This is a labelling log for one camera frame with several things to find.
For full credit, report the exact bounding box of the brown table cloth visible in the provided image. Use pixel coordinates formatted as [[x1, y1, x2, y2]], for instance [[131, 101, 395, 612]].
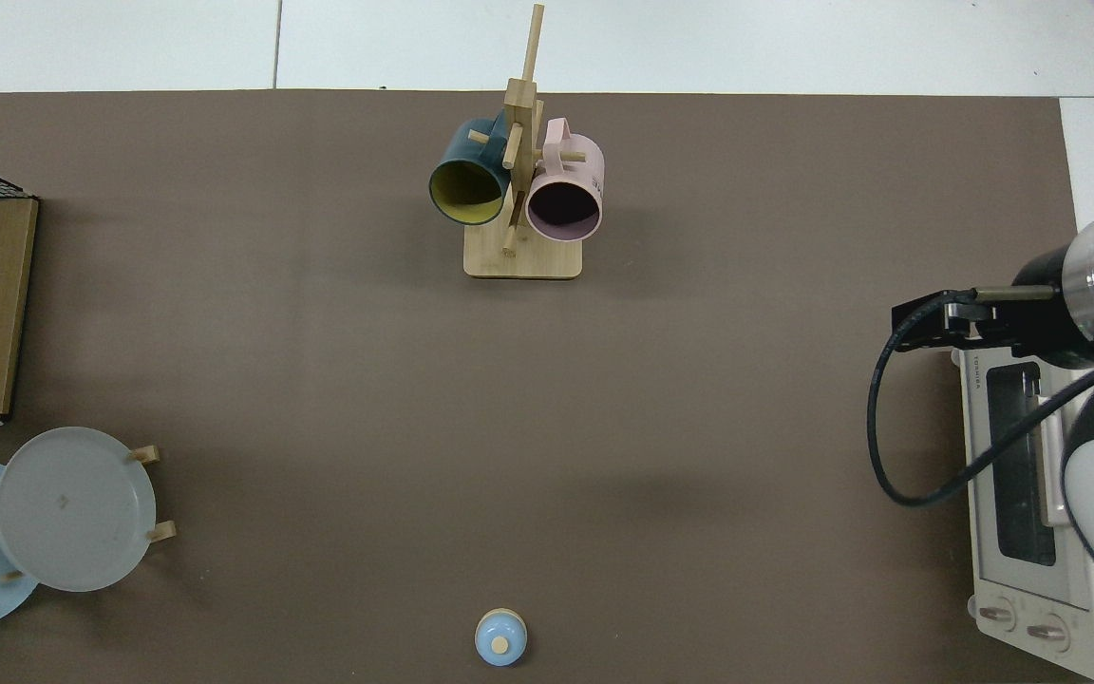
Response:
[[0, 90, 1089, 684]]

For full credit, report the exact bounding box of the grey plate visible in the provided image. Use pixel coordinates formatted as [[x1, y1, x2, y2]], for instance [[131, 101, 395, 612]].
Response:
[[0, 426, 157, 593]]

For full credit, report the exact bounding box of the pink cup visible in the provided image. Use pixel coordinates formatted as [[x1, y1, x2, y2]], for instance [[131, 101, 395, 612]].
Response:
[[525, 117, 605, 241]]

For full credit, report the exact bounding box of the dark teal cup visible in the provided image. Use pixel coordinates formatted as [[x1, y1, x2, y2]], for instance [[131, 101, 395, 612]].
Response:
[[428, 116, 515, 226]]

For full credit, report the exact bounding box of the pale toaster oven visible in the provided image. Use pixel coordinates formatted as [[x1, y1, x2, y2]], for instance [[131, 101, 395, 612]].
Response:
[[951, 347, 1094, 681]]

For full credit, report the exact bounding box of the wooden plate rack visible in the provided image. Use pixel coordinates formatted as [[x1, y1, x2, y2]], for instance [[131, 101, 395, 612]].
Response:
[[0, 445, 178, 582]]

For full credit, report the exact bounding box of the wooden cup stand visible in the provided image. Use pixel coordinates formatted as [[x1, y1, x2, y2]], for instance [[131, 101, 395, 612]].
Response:
[[463, 3, 584, 281]]

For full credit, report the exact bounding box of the small blue round bell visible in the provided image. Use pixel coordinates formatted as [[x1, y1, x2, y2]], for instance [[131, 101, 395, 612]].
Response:
[[474, 608, 529, 668]]

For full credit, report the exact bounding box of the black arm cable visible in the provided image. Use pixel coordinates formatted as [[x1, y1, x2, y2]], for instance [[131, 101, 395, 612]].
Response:
[[867, 285, 1094, 507]]

